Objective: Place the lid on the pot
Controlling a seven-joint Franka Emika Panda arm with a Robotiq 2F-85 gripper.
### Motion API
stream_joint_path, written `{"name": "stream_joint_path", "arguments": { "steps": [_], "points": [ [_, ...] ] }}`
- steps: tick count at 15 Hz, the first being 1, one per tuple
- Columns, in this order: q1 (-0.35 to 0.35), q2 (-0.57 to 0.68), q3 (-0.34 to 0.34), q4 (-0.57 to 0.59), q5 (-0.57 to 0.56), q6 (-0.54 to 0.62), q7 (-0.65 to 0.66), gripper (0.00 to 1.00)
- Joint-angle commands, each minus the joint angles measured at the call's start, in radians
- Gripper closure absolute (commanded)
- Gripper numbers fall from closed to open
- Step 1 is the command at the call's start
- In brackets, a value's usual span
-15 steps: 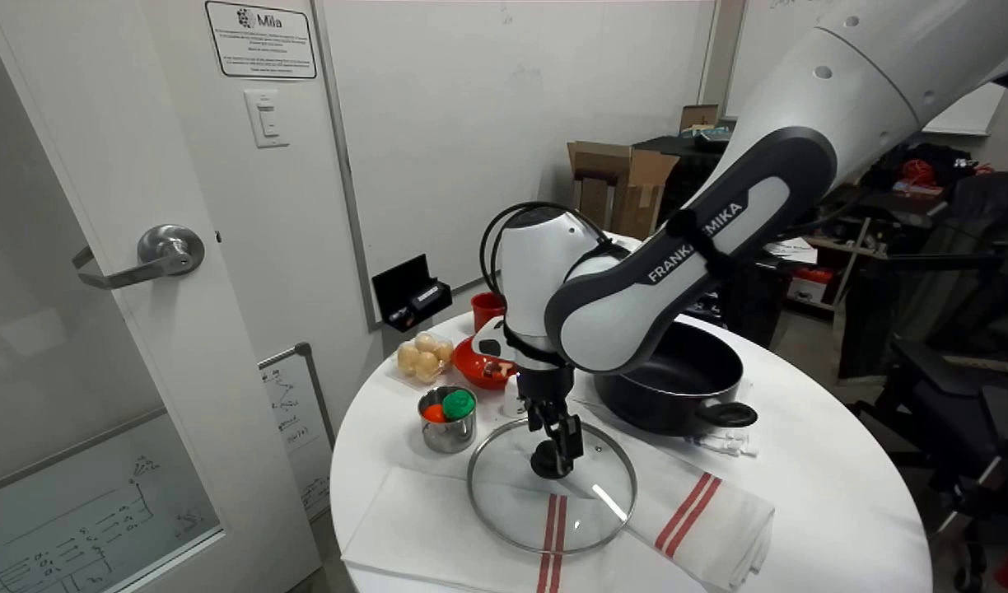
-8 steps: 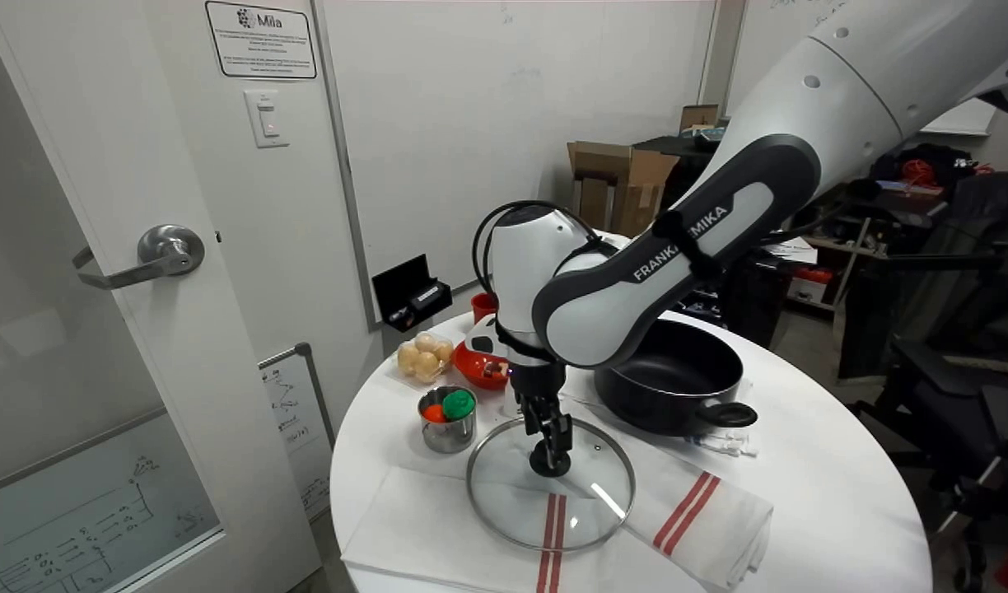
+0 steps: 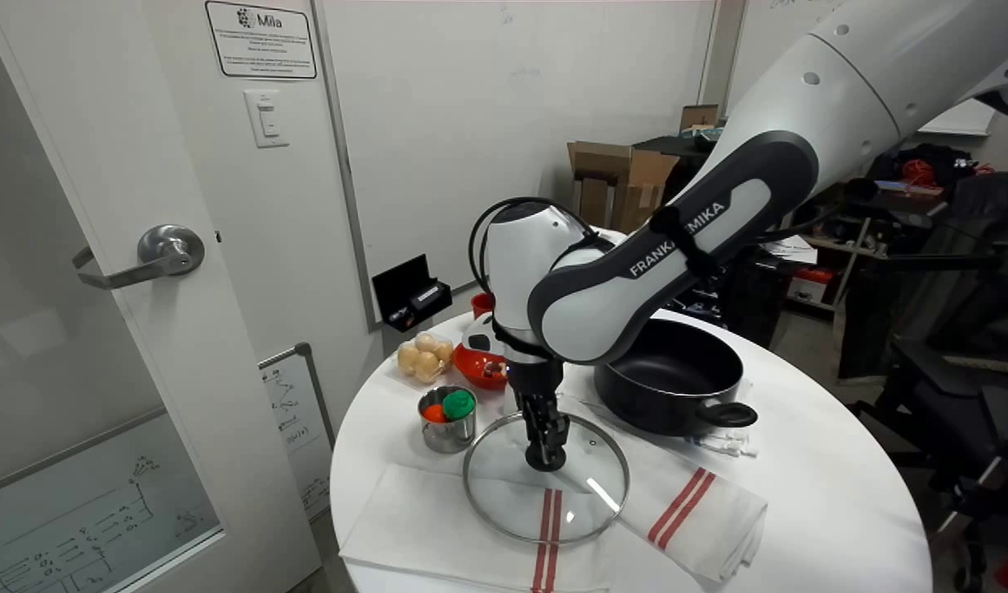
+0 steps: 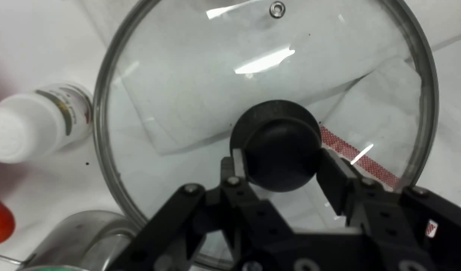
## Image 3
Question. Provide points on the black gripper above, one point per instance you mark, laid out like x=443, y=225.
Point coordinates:
x=540, y=392

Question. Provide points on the glass lid black knob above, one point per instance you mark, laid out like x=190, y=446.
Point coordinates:
x=504, y=495

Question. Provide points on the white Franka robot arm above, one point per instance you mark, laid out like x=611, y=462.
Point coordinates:
x=855, y=67

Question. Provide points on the black cooking pot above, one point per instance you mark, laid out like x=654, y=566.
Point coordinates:
x=658, y=405

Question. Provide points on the metal cup with coloured items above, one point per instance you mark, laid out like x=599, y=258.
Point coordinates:
x=447, y=433

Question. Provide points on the red bowl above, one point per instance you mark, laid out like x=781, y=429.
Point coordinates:
x=478, y=366

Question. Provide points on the red mug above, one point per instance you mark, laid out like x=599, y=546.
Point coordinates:
x=482, y=305

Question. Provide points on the flat white towel red stripes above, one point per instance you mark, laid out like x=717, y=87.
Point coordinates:
x=417, y=538

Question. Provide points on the folded white towel red stripes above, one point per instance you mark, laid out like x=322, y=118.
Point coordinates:
x=713, y=529

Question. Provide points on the black open case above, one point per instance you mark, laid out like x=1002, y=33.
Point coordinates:
x=399, y=289

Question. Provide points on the small framed whiteboard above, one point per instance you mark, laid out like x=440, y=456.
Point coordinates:
x=295, y=429

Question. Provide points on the black bin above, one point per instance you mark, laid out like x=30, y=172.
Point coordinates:
x=760, y=301

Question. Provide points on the white red box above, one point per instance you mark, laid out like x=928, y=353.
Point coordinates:
x=810, y=289

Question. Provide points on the small cardboard box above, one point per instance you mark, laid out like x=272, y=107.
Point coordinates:
x=701, y=118

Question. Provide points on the wooden shelf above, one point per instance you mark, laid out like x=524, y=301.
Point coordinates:
x=855, y=248

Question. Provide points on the black office chair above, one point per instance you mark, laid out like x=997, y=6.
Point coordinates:
x=968, y=416

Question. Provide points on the white door with glass panel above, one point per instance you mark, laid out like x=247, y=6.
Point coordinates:
x=109, y=132

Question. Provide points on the white light switch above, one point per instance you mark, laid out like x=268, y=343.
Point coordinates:
x=268, y=120

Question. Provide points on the white wall sign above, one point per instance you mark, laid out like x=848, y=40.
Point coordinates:
x=262, y=38

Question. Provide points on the large wall whiteboard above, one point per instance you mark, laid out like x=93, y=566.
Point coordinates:
x=956, y=120

